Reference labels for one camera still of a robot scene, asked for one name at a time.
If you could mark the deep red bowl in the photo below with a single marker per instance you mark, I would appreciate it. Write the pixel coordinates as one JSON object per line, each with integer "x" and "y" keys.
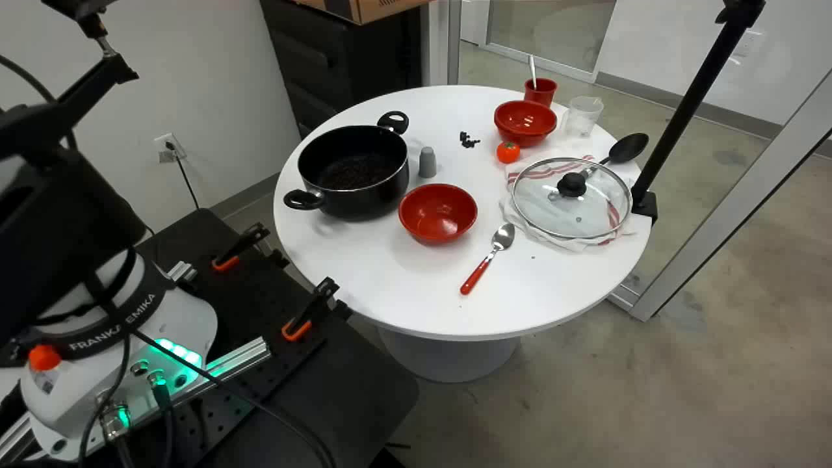
{"x": 524, "y": 121}

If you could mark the small orange toy tomato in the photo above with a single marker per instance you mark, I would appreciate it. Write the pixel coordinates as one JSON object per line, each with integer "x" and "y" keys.
{"x": 508, "y": 155}

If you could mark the clear plastic cup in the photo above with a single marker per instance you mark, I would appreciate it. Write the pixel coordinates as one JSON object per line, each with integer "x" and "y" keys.
{"x": 585, "y": 118}

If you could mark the white wall outlet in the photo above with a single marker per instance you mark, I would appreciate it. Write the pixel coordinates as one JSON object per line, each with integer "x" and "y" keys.
{"x": 165, "y": 146}

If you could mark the black tripod pole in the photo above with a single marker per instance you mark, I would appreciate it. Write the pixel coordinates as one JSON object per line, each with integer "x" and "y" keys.
{"x": 692, "y": 95}

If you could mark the shallow red bowl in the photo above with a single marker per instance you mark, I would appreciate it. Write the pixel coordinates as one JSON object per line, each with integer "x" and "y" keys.
{"x": 437, "y": 214}

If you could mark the aluminium rail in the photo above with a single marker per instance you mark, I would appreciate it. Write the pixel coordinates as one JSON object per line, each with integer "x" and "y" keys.
{"x": 243, "y": 354}

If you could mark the orange round knob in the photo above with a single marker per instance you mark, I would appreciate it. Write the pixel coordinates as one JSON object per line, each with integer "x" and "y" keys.
{"x": 43, "y": 357}

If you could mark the black cooking pot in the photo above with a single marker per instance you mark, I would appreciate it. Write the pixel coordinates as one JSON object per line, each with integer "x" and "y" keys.
{"x": 380, "y": 197}

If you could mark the black plastic serving spoon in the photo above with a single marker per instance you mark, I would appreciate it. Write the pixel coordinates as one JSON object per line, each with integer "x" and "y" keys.
{"x": 625, "y": 146}

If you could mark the white table pedestal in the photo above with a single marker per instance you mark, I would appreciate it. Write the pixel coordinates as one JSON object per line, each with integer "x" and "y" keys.
{"x": 450, "y": 361}

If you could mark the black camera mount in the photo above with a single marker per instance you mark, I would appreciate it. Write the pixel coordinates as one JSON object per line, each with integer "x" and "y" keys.
{"x": 95, "y": 81}

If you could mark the grey metal door frame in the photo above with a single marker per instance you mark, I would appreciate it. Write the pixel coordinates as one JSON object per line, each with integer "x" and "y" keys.
{"x": 737, "y": 210}

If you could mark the white straw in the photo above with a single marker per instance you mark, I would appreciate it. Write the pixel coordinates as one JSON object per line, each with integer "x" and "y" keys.
{"x": 534, "y": 68}

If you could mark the small black clip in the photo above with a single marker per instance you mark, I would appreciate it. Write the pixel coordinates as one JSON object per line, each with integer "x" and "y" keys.
{"x": 469, "y": 140}

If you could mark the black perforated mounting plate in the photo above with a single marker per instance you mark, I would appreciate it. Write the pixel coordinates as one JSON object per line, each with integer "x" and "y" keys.
{"x": 347, "y": 400}

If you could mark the cardboard box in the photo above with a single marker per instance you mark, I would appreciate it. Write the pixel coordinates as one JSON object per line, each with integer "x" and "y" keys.
{"x": 365, "y": 8}

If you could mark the grey salt shaker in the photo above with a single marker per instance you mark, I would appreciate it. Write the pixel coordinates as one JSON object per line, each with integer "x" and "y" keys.
{"x": 428, "y": 162}

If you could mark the Franka robot arm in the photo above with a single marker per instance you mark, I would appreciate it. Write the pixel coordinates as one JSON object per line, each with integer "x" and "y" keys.
{"x": 173, "y": 322}

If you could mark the red mug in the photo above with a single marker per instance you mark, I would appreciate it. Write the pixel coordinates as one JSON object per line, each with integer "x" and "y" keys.
{"x": 542, "y": 93}

